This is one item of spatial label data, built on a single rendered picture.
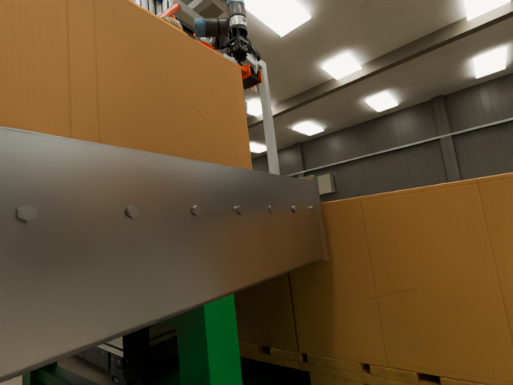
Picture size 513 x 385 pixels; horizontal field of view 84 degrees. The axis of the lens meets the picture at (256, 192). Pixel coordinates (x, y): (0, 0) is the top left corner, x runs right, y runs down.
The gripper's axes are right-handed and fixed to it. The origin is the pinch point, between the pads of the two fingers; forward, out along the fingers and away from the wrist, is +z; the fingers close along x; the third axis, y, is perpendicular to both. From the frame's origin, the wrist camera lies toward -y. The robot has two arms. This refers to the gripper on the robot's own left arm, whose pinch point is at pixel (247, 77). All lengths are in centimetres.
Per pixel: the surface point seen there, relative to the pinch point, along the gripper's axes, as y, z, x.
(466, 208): 17, 64, 63
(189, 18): -125, -199, -166
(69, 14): 73, 26, 20
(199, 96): 47, 32, 20
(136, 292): 73, 68, 36
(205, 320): 64, 74, 36
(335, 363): 18, 99, 30
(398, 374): 18, 99, 45
